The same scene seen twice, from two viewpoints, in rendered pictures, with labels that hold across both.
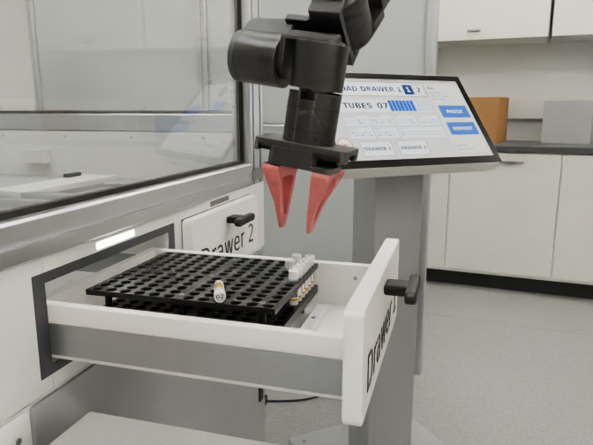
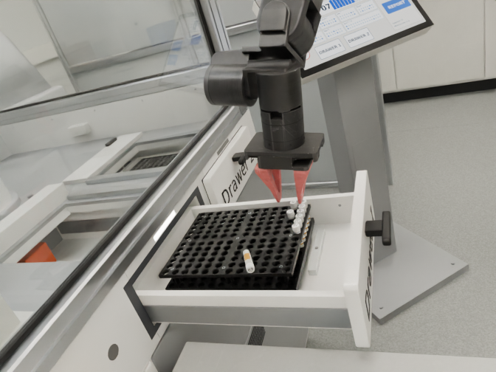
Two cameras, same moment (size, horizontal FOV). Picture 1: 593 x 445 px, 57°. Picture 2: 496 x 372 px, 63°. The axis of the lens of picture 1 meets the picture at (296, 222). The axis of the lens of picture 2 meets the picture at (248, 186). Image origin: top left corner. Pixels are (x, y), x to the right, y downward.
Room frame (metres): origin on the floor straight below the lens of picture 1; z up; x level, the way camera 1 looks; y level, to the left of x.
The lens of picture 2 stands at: (0.07, -0.02, 1.28)
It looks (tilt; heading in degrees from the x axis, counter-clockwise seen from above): 27 degrees down; 8
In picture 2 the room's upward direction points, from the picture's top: 18 degrees counter-clockwise
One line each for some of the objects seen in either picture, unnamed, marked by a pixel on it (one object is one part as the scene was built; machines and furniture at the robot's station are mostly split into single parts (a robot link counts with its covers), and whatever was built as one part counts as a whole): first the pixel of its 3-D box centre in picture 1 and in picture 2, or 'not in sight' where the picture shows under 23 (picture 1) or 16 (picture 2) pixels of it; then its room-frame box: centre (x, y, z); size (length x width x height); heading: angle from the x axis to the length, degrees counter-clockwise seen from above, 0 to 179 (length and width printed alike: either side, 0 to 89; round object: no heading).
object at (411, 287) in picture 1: (401, 288); (378, 228); (0.57, -0.11, 0.91); 0.07 x 0.04 x 0.01; 164
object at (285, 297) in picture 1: (291, 284); (296, 236); (0.61, 0.01, 0.90); 0.18 x 0.02 x 0.01; 164
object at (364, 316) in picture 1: (376, 313); (362, 246); (0.58, -0.09, 0.87); 0.29 x 0.02 x 0.11; 164
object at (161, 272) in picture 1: (212, 300); (243, 252); (0.63, 0.10, 0.87); 0.22 x 0.18 x 0.06; 74
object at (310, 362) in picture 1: (205, 303); (238, 255); (0.64, 0.11, 0.86); 0.40 x 0.26 x 0.06; 74
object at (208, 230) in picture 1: (225, 235); (234, 169); (0.97, 0.13, 0.87); 0.29 x 0.02 x 0.11; 164
